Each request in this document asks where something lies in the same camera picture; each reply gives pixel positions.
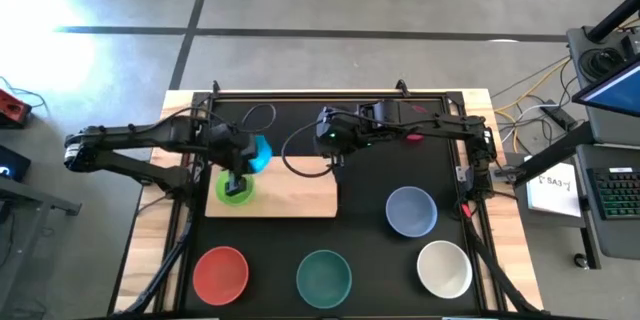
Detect black cable conduit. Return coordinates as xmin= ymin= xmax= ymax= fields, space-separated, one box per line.
xmin=464 ymin=204 xmax=539 ymax=314
xmin=112 ymin=199 xmax=196 ymax=317

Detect computer monitor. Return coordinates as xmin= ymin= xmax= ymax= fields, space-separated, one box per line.
xmin=572 ymin=59 xmax=640 ymax=119

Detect black cart strut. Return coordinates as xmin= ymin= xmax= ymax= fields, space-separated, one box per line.
xmin=514 ymin=119 xmax=596 ymax=186

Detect wooden cutting board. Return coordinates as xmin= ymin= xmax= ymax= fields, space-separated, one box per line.
xmin=204 ymin=155 xmax=339 ymax=220

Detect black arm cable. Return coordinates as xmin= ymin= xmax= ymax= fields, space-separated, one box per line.
xmin=242 ymin=103 xmax=277 ymax=134
xmin=281 ymin=118 xmax=334 ymax=179

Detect black device with light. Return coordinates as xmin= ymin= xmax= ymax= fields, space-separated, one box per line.
xmin=0 ymin=144 xmax=32 ymax=182

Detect black power strip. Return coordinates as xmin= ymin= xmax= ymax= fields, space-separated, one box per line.
xmin=539 ymin=102 xmax=581 ymax=131

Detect large white bowl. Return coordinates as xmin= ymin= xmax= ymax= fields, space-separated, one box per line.
xmin=416 ymin=239 xmax=474 ymax=300

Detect small magenta translucent bowl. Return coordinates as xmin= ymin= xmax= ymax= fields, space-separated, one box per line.
xmin=404 ymin=103 xmax=430 ymax=143

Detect large teal bowl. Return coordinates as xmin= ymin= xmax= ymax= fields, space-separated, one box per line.
xmin=295 ymin=249 xmax=353 ymax=310

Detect backlit keyboard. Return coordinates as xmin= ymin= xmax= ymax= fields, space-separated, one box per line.
xmin=587 ymin=165 xmax=640 ymax=220

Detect black table mat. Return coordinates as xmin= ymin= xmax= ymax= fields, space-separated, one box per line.
xmin=182 ymin=99 xmax=481 ymax=316

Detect large blue bowl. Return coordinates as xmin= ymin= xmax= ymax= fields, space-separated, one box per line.
xmin=384 ymin=185 xmax=439 ymax=239

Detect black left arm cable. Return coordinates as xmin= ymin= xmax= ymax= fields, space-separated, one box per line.
xmin=242 ymin=103 xmax=277 ymax=134

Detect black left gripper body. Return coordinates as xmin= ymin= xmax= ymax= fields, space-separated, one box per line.
xmin=205 ymin=123 xmax=257 ymax=177

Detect grey side table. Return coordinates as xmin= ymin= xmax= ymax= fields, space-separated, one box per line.
xmin=0 ymin=174 xmax=84 ymax=320

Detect small green translucent bowl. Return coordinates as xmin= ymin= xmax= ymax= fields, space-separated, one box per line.
xmin=215 ymin=169 xmax=257 ymax=207

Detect white paper label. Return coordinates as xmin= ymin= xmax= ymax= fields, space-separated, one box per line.
xmin=525 ymin=161 xmax=584 ymax=219

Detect black pole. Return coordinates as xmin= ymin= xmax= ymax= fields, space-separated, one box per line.
xmin=587 ymin=0 xmax=640 ymax=44

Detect large red bowl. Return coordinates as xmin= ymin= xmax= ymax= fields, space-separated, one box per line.
xmin=192 ymin=245 xmax=250 ymax=307

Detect grey cart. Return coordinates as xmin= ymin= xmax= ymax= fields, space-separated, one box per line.
xmin=566 ymin=24 xmax=640 ymax=261

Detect red box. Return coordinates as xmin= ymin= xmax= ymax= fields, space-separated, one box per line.
xmin=0 ymin=87 xmax=32 ymax=124

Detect black coiled cable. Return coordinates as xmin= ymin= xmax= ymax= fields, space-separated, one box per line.
xmin=579 ymin=47 xmax=624 ymax=79

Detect yellow cable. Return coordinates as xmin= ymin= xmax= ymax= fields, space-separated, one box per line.
xmin=492 ymin=57 xmax=574 ymax=154

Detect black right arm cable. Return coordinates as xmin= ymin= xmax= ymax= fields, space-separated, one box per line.
xmin=281 ymin=118 xmax=334 ymax=179

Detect small cyan translucent bowl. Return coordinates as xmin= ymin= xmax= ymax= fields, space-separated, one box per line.
xmin=248 ymin=134 xmax=274 ymax=175

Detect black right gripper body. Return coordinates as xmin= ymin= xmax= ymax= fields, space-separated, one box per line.
xmin=313 ymin=106 xmax=362 ymax=157

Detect black metal frame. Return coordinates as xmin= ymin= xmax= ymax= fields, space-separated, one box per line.
xmin=152 ymin=90 xmax=501 ymax=316

